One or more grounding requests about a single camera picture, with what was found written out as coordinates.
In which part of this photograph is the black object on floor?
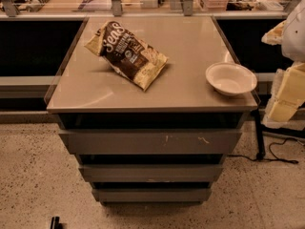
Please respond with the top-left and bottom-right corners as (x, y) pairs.
(50, 217), (61, 229)

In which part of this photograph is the grey top drawer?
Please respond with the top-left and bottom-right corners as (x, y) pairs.
(59, 129), (241, 155)

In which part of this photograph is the metal post right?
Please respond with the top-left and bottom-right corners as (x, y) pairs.
(183, 0), (193, 16)

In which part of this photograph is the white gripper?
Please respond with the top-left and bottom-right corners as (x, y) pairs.
(261, 21), (305, 129)

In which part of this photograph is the grey drawer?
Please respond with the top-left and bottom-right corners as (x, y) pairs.
(91, 189), (212, 203)
(59, 129), (241, 155)
(79, 164), (223, 182)

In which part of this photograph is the white bowl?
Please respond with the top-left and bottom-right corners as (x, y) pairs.
(205, 62), (257, 96)

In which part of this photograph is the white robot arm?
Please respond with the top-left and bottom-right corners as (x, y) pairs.
(261, 0), (305, 129)

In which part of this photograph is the grey bottom drawer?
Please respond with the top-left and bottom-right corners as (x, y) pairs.
(91, 189), (212, 203)

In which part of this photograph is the brown chip bag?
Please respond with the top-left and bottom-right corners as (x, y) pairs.
(85, 21), (168, 91)

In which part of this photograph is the grey drawer cabinet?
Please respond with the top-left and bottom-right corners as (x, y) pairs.
(46, 16), (256, 203)

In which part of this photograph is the black stand leg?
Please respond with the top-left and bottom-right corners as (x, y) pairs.
(251, 109), (305, 160)

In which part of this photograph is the black floor cable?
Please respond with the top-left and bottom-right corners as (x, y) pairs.
(227, 137), (305, 165)

